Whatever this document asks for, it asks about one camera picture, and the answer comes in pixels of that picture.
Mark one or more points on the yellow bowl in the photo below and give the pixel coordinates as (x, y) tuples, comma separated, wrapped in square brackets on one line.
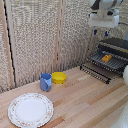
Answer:
[(59, 77)]

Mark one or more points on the blue mug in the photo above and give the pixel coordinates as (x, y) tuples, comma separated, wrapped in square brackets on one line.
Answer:
[(45, 82)]

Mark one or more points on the open toaster oven door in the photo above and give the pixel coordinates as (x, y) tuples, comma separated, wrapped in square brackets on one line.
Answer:
[(95, 73)]

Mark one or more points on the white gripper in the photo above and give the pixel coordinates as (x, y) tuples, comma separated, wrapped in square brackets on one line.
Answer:
[(103, 19)]

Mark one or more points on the orange toy bread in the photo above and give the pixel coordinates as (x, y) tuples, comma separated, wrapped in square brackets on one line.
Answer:
[(106, 58)]

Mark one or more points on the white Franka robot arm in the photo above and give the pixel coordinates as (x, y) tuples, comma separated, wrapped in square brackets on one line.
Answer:
[(105, 3)]

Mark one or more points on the white floral-rimmed plate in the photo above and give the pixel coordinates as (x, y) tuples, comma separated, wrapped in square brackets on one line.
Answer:
[(30, 110)]

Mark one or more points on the woven folding screen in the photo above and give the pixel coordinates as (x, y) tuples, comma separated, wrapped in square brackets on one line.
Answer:
[(30, 36)]

